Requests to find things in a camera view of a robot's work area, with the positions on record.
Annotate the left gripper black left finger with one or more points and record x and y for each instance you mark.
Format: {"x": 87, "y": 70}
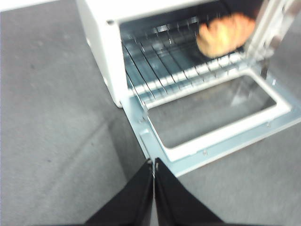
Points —
{"x": 131, "y": 202}

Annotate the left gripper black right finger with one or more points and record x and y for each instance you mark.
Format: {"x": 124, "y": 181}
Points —
{"x": 178, "y": 202}

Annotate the golden brown bread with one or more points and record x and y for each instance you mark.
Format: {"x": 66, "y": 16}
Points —
{"x": 223, "y": 37}

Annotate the white Toshiba toaster oven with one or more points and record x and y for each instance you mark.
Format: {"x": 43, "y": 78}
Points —
{"x": 101, "y": 47}

